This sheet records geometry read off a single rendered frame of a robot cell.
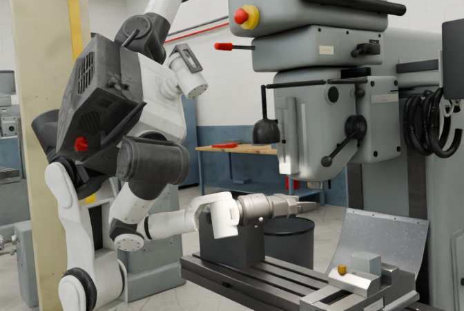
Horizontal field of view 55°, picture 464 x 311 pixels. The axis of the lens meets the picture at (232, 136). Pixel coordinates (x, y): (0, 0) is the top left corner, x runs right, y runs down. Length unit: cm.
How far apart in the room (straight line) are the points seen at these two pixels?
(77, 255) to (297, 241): 206
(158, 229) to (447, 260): 95
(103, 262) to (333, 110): 81
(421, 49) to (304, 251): 201
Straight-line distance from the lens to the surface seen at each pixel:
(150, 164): 101
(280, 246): 323
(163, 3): 141
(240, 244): 160
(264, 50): 128
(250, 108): 771
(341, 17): 125
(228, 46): 123
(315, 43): 116
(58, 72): 272
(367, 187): 169
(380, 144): 139
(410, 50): 158
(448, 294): 170
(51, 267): 280
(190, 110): 871
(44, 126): 145
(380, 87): 139
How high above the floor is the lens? 153
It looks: 4 degrees down
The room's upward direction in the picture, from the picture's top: 4 degrees counter-clockwise
